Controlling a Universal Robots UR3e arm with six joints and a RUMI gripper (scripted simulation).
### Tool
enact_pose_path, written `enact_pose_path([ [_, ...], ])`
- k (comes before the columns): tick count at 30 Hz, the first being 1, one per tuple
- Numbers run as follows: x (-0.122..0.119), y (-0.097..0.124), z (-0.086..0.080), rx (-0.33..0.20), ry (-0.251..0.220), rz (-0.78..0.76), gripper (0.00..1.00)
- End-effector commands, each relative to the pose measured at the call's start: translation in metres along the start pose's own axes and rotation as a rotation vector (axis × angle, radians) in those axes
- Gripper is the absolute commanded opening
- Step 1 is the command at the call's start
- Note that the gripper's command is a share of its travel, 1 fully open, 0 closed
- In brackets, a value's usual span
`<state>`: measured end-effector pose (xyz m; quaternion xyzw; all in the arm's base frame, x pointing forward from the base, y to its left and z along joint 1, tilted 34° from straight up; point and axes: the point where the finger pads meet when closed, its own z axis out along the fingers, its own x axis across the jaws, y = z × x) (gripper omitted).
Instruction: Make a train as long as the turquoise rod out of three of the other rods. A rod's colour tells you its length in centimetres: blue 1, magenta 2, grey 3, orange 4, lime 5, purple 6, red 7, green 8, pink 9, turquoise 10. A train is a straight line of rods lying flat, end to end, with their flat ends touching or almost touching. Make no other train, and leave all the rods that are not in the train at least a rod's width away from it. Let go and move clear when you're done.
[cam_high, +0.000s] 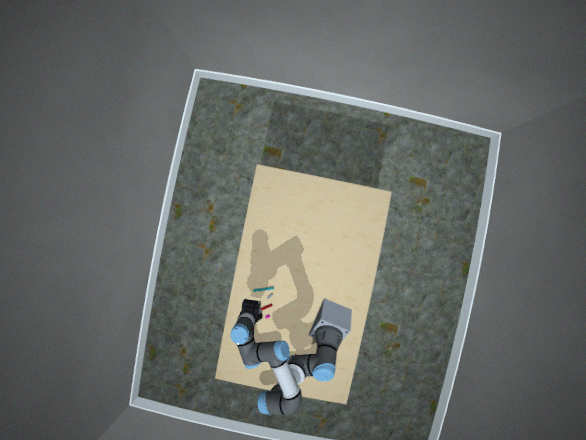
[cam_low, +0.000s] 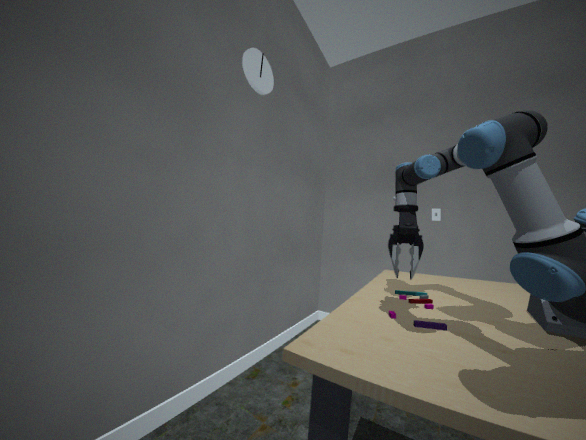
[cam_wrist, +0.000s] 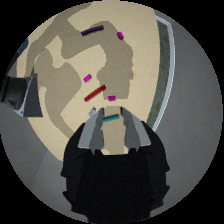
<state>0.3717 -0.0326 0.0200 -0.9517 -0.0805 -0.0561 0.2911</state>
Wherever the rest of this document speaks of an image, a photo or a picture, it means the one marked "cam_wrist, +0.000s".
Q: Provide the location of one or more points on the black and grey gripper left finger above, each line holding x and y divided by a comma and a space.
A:
87, 138

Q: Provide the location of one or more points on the turquoise rod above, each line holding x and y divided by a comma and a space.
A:
111, 118

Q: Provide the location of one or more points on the red rod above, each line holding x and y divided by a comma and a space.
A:
95, 93

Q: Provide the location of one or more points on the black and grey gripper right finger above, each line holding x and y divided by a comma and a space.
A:
140, 136

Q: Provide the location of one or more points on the magenta rod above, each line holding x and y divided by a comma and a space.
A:
87, 78
111, 98
120, 35

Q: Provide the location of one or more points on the dark purple rod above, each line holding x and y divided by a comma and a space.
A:
92, 30

